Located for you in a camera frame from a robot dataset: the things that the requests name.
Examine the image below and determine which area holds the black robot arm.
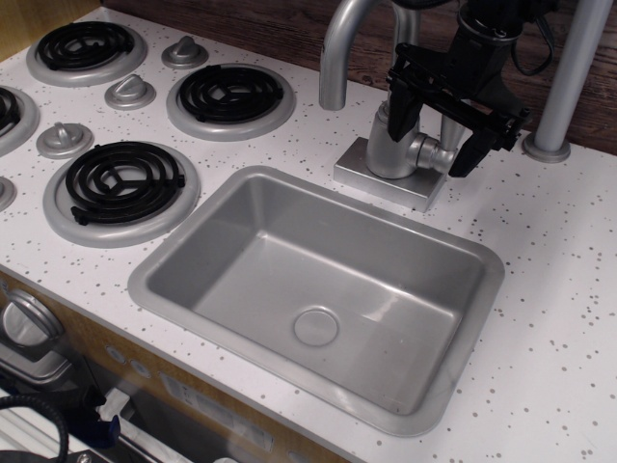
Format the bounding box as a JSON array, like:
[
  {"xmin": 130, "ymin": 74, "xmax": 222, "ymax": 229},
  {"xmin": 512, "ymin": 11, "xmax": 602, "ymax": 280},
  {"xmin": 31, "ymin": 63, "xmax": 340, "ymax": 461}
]
[{"xmin": 388, "ymin": 1, "xmax": 559, "ymax": 177}]

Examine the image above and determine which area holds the black coil burner back left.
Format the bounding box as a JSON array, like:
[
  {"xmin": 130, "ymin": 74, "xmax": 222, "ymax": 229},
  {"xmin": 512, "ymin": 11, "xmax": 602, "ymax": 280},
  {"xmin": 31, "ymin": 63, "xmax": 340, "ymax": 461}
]
[{"xmin": 26, "ymin": 21, "xmax": 148, "ymax": 88}]

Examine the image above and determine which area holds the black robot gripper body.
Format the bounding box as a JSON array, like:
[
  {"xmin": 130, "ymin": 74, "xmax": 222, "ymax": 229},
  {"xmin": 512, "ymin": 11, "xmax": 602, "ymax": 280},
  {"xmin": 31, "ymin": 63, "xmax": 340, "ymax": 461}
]
[{"xmin": 388, "ymin": 18, "xmax": 530, "ymax": 150}]

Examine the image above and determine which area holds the silver stove knob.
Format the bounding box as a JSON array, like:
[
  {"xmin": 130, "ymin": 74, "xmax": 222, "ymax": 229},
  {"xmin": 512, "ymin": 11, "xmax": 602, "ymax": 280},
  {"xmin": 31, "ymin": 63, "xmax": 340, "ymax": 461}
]
[
  {"xmin": 161, "ymin": 36, "xmax": 209, "ymax": 69},
  {"xmin": 104, "ymin": 74, "xmax": 156, "ymax": 111},
  {"xmin": 36, "ymin": 123, "xmax": 94, "ymax": 160}
]

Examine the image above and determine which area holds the black cable lower left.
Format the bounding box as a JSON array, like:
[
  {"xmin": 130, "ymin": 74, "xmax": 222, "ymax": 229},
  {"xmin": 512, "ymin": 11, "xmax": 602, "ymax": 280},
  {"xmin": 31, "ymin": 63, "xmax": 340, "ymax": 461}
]
[{"xmin": 0, "ymin": 393, "xmax": 107, "ymax": 459}]

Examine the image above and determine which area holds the black coil burner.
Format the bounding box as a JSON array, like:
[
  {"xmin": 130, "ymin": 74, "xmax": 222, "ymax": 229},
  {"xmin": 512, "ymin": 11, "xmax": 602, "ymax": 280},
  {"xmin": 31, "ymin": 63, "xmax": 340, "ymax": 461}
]
[
  {"xmin": 26, "ymin": 21, "xmax": 148, "ymax": 88},
  {"xmin": 43, "ymin": 142, "xmax": 201, "ymax": 248},
  {"xmin": 166, "ymin": 64, "xmax": 295, "ymax": 142}
]

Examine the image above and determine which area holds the silver faucet lever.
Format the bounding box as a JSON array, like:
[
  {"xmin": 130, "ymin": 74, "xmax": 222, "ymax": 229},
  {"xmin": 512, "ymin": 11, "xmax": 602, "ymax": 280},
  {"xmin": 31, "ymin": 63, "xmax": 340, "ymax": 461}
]
[{"xmin": 407, "ymin": 115, "xmax": 465, "ymax": 175}]

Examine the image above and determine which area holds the silver stove knob middle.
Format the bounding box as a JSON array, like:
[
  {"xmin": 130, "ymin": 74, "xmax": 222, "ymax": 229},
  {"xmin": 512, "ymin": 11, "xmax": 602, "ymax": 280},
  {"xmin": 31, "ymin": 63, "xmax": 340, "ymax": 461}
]
[{"xmin": 104, "ymin": 74, "xmax": 156, "ymax": 111}]

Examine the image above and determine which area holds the silver stove knob edge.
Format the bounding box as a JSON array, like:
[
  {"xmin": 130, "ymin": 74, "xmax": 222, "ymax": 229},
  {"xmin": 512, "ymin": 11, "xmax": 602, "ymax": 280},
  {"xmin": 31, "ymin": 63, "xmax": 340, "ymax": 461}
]
[{"xmin": 0, "ymin": 177, "xmax": 16, "ymax": 211}]

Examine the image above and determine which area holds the black cable top right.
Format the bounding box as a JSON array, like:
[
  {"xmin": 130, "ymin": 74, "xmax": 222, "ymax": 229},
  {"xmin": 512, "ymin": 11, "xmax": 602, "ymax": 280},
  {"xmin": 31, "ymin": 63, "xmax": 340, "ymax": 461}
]
[{"xmin": 510, "ymin": 9, "xmax": 555, "ymax": 77}]

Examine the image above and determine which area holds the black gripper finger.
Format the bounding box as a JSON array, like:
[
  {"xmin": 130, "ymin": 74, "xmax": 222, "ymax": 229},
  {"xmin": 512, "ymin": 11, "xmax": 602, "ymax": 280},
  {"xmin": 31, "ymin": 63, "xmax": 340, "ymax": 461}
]
[
  {"xmin": 448, "ymin": 129, "xmax": 494, "ymax": 177},
  {"xmin": 388, "ymin": 82, "xmax": 423, "ymax": 142}
]

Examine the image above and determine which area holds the grey support pole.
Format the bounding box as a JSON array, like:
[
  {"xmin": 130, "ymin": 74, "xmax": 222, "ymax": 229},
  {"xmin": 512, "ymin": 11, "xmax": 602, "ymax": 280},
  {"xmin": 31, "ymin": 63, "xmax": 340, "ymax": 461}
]
[{"xmin": 523, "ymin": 0, "xmax": 613, "ymax": 164}]

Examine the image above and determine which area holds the black coil burner left edge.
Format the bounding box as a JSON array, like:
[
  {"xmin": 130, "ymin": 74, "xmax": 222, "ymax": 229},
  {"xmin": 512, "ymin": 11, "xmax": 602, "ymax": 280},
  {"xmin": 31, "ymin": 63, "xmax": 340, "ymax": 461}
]
[{"xmin": 1, "ymin": 86, "xmax": 40, "ymax": 156}]

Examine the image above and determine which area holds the grey plastic sink basin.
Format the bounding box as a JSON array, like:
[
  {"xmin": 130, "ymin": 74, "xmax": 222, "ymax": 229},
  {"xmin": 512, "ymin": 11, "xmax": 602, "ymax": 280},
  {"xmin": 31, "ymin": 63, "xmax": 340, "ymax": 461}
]
[{"xmin": 128, "ymin": 166, "xmax": 504, "ymax": 437}]

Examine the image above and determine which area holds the black coil burner front right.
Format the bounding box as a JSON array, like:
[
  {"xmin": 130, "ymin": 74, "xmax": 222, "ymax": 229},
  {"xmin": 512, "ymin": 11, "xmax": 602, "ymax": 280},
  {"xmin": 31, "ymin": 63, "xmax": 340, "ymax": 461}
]
[{"xmin": 43, "ymin": 142, "xmax": 201, "ymax": 248}]

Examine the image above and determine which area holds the black coil burner back right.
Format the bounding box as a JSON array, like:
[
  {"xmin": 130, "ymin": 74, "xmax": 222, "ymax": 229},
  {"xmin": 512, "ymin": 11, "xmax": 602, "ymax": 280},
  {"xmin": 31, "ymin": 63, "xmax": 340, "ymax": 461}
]
[{"xmin": 166, "ymin": 64, "xmax": 295, "ymax": 142}]

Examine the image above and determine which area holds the silver stove knob lower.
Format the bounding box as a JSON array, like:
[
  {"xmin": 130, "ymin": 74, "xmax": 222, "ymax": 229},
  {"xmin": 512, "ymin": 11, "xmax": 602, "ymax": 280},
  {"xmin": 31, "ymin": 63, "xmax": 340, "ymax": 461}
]
[{"xmin": 36, "ymin": 123, "xmax": 94, "ymax": 160}]

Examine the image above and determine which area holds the silver toy faucet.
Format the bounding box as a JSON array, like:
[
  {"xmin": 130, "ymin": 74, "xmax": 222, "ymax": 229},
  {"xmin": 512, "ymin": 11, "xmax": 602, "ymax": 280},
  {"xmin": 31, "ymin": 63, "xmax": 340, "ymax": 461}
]
[{"xmin": 319, "ymin": 1, "xmax": 445, "ymax": 212}]

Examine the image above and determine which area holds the black cable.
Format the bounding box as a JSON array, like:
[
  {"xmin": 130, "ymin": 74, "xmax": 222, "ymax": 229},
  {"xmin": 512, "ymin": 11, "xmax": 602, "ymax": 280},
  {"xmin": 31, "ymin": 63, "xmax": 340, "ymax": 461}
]
[
  {"xmin": 0, "ymin": 393, "xmax": 107, "ymax": 459},
  {"xmin": 510, "ymin": 9, "xmax": 555, "ymax": 77}
]

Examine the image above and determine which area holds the oven door with handle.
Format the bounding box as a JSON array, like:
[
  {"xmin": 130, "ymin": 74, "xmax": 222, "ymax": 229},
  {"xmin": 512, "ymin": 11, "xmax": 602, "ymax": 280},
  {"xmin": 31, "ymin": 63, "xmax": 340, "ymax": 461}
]
[{"xmin": 0, "ymin": 356, "xmax": 348, "ymax": 463}]

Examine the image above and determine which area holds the silver stove knob top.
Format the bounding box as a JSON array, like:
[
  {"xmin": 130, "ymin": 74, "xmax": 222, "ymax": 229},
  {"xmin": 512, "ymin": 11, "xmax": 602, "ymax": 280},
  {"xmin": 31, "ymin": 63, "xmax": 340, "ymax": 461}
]
[{"xmin": 161, "ymin": 36, "xmax": 209, "ymax": 69}]

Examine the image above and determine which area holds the silver oven dial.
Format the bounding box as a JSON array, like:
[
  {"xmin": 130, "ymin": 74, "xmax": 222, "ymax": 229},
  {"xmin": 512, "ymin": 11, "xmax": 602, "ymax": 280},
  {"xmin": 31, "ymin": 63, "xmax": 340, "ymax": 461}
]
[{"xmin": 1, "ymin": 289, "xmax": 64, "ymax": 361}]

